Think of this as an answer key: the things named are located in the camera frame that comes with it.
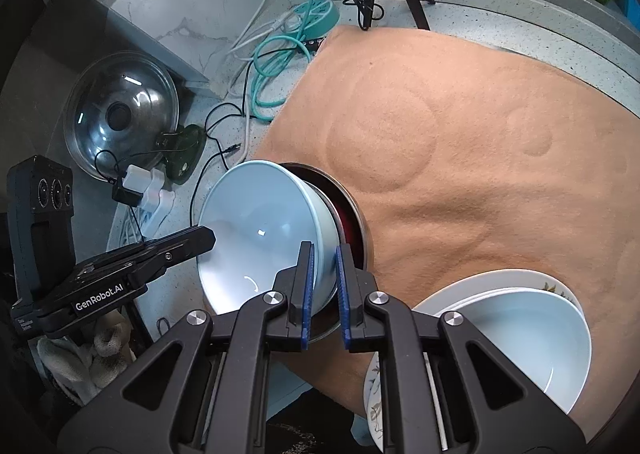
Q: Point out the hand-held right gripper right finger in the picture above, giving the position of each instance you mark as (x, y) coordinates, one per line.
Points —
(342, 301)

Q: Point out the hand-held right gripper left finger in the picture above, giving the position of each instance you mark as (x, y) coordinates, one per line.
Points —
(307, 296)

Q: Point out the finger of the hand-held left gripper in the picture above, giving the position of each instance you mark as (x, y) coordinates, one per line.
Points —
(185, 241)

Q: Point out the light blue bowl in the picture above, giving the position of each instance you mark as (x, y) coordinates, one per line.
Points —
(250, 224)

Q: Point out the red bowl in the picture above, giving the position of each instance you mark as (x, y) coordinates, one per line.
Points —
(350, 229)

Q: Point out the pink floral plate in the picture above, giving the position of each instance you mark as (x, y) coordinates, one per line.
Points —
(374, 399)

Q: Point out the cream plate with twig print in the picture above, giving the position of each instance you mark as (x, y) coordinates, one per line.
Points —
(525, 349)

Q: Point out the person's left hand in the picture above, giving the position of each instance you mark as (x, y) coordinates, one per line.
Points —
(80, 359)

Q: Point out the white power strip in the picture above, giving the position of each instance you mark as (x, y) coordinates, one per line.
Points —
(157, 211)

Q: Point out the black adapter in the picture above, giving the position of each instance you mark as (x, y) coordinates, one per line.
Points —
(127, 195)

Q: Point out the white charger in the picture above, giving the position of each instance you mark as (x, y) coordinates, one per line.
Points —
(142, 178)

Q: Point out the dark green holder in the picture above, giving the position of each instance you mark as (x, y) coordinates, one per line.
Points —
(185, 153)

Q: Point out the glass pot lid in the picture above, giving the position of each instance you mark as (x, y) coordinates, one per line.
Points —
(120, 113)

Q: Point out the tan cloth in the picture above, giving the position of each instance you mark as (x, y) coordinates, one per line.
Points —
(475, 158)

